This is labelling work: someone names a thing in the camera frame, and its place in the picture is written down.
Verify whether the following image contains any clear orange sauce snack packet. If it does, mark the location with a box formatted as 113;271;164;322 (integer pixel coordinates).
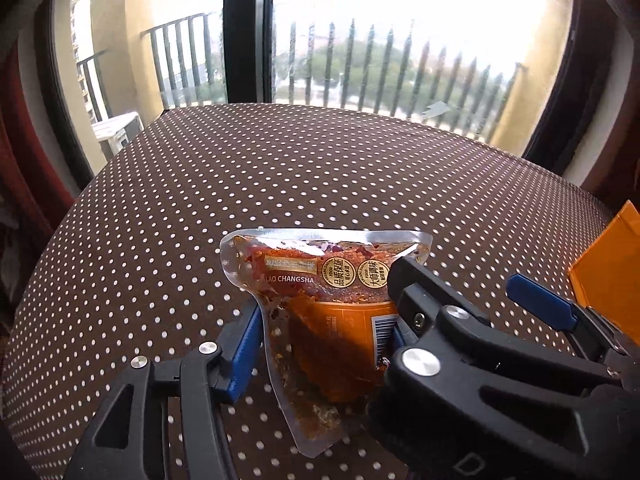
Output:
220;227;433;456

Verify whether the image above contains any distant apartment building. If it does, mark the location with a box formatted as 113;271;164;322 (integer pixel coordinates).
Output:
70;0;93;126

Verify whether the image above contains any brown polka-dot tablecloth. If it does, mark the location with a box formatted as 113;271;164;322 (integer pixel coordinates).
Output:
0;102;640;480

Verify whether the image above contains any balcony railing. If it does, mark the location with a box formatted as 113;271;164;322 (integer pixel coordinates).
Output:
75;12;526;141

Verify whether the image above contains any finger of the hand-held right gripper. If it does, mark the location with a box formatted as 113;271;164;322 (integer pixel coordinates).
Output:
506;272;630;361
384;255;632;413

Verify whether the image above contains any dark red curtain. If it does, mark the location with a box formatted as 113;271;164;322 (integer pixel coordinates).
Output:
0;50;76;311

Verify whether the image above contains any white air conditioner unit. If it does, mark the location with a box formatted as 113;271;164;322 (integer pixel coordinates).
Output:
92;112;147;161

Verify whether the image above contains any black window frame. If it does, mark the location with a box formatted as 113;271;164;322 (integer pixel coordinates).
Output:
35;0;640;181

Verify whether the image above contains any orange cardboard box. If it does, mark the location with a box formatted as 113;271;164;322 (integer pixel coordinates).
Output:
567;200;640;346

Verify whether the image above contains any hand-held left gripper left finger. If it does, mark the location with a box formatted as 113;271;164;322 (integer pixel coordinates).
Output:
62;304;264;480

